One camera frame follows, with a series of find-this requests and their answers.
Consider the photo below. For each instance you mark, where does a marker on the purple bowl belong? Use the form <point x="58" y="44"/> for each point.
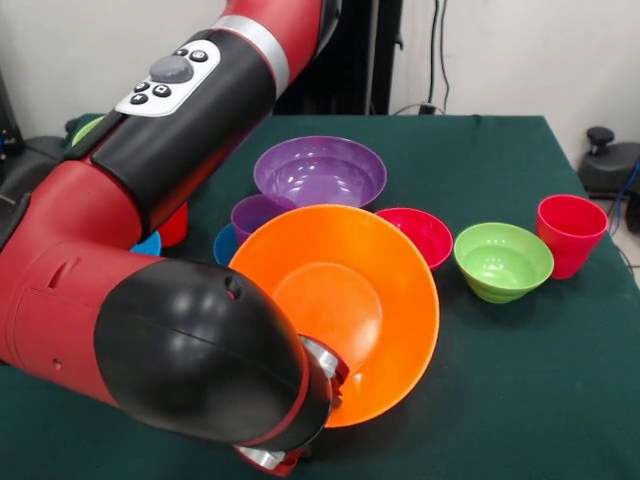
<point x="320" y="170"/>

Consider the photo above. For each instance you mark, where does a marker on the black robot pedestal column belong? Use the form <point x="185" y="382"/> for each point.
<point x="360" y="55"/>

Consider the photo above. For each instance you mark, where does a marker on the black equipment box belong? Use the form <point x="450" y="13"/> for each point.
<point x="7" y="125"/>

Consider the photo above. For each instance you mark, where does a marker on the dark green tablecloth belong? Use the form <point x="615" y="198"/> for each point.
<point x="500" y="375"/>

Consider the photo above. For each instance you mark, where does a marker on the small pink bowl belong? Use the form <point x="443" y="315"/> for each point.
<point x="425" y="235"/>

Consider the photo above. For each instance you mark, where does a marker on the red cup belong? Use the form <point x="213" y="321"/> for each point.
<point x="570" y="250"/>
<point x="175" y="230"/>

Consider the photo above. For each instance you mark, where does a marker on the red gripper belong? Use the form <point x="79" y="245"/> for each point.
<point x="287" y="467"/>

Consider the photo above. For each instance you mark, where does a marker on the large blue bowl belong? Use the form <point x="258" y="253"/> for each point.
<point x="149" y="246"/>

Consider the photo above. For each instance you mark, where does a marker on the large green bowl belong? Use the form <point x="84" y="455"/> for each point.
<point x="85" y="132"/>

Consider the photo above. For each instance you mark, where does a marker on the grey stand base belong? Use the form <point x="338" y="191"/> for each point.
<point x="30" y="165"/>
<point x="612" y="170"/>

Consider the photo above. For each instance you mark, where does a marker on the purple cup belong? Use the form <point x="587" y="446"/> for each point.
<point x="255" y="220"/>

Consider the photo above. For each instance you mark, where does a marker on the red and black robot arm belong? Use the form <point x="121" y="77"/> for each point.
<point x="150" y="325"/>

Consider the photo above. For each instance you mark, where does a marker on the small blue bowl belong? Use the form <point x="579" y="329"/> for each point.
<point x="224" y="247"/>

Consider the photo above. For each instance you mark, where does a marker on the black knob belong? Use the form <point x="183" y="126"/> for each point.
<point x="600" y="136"/>

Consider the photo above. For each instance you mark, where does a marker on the small green bowl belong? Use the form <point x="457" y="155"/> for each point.
<point x="502" y="270"/>

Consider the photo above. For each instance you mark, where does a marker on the large yellow bowl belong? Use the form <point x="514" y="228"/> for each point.
<point x="340" y="300"/>

